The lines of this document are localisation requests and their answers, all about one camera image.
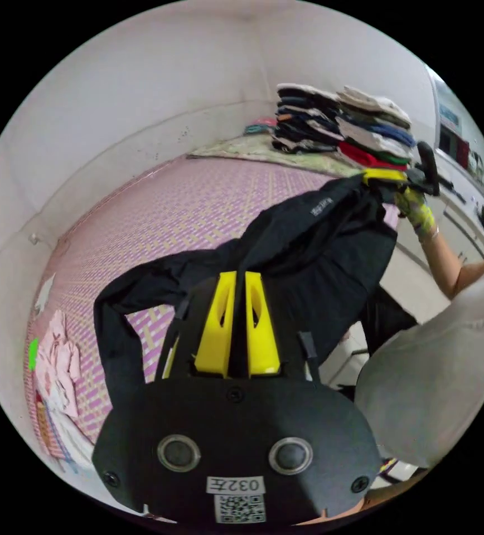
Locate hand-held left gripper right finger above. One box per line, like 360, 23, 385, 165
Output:
245, 271, 282, 374

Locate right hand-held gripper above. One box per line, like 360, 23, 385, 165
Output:
362, 165, 429, 196

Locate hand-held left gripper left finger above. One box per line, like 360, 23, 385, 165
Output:
195, 270, 238, 373

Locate black long-sleeve shirt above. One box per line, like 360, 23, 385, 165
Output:
93, 173, 418, 386

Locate person's right forearm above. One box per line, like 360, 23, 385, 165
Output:
419, 228, 484, 300

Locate person's right hand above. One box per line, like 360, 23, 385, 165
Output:
394, 187, 438, 240

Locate pile of clothes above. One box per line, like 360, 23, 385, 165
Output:
270, 82, 418, 171

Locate white cabinet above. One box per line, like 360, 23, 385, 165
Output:
428, 66, 484, 268

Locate small teal and pink cloths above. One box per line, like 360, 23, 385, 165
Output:
243, 116, 279, 135

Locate pink garment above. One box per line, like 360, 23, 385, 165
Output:
34, 308, 82, 419

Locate person's body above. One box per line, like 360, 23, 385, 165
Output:
354, 242, 484, 470

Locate striped cloth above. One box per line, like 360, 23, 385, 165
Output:
35, 391, 94, 475

